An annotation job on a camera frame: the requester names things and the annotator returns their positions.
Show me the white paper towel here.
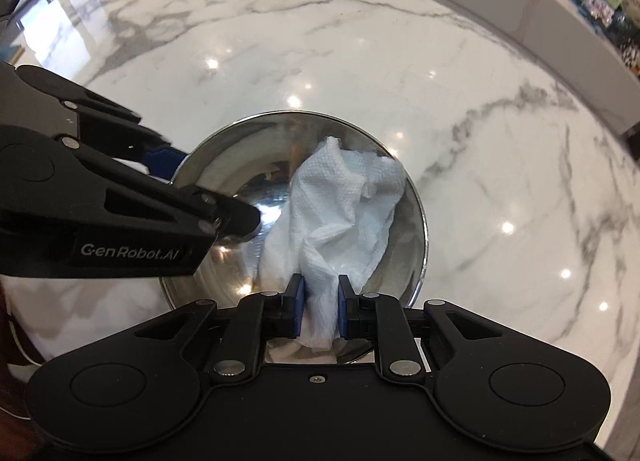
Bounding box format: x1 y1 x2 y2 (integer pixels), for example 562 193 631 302
260 136 407 353

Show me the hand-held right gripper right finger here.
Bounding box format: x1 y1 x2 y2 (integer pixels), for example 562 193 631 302
337 274 508 385

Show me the blue steel bowl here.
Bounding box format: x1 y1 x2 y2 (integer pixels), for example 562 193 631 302
159 110 429 366

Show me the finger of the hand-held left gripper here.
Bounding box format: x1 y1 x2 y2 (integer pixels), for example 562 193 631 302
59 136 262 243
12 64 189 183

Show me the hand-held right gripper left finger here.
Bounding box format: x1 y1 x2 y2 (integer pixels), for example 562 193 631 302
132 273 307 385

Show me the white cable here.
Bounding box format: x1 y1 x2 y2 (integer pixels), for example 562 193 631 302
0 320 47 420

